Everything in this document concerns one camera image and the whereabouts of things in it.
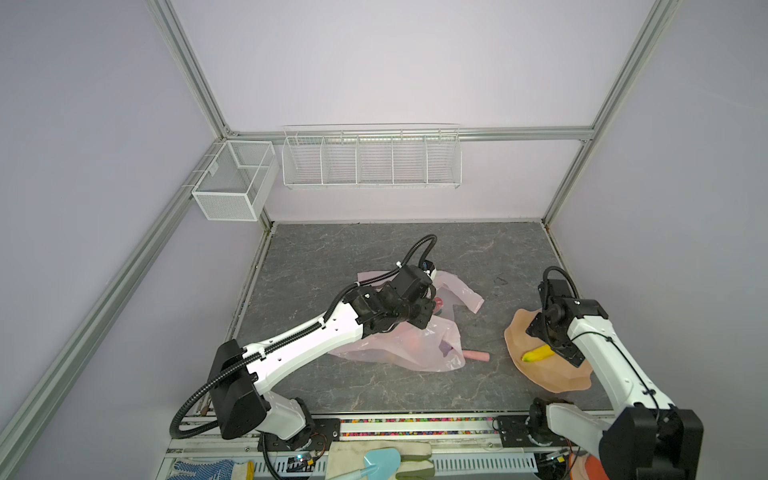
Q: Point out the pink printed plastic bag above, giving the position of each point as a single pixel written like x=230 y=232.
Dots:
x=418 y=350

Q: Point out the blue knitted glove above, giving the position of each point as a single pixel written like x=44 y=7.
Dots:
x=219 y=470

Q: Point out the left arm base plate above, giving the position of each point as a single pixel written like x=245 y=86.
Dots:
x=319 y=435

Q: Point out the teal plastic trowel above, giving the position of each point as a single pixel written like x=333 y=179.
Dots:
x=379 y=464

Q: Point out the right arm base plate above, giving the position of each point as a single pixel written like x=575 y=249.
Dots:
x=514 y=431

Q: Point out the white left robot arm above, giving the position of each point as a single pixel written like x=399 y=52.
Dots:
x=238 y=396

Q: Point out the beige wavy fruit plate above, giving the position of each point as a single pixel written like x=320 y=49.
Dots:
x=554 y=373

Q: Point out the yellow banana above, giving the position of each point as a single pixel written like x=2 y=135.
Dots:
x=541 y=353

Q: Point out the purple scoop pink handle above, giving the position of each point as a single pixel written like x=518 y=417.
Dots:
x=447 y=348

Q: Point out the orange rubber glove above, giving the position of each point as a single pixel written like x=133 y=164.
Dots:
x=587 y=467

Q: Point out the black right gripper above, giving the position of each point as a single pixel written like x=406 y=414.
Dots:
x=536 y=328

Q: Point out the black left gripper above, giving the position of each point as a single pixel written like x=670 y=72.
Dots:
x=427 y=306

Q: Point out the small white wire basket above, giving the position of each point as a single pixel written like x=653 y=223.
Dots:
x=237 y=181

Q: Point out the long white wire shelf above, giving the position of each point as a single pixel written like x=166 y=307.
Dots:
x=372 y=156

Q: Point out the beige work glove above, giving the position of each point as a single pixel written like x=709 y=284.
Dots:
x=416 y=458

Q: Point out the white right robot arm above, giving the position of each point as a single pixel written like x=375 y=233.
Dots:
x=650 y=437

